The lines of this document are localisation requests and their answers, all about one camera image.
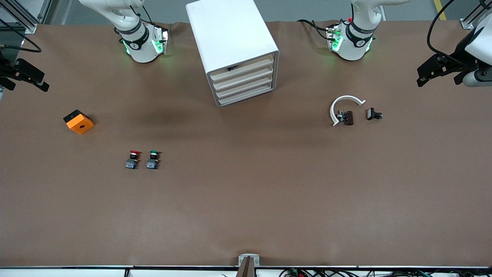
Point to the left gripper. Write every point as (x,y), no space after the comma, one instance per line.
(460,56)

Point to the red push button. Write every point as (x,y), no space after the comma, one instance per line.
(132,163)

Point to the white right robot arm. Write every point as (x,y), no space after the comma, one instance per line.
(140,46)

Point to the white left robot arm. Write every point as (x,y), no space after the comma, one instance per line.
(351,42)

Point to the green push button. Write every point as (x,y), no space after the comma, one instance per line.
(152,163)

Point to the orange and black box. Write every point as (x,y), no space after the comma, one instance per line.
(80,125)

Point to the small black clip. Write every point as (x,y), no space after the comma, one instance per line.
(371,114)

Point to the small brown component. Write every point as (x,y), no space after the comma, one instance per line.
(348,117)

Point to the brown table cover mat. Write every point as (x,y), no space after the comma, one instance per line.
(246,215)

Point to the aluminium frame profile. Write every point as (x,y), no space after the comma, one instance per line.
(30,27)
(467,25)

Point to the white curved bracket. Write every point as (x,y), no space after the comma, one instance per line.
(346,97)

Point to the white table edge rail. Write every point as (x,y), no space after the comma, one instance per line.
(77,272)

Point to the grey mount bracket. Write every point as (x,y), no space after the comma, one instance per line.
(242,259)

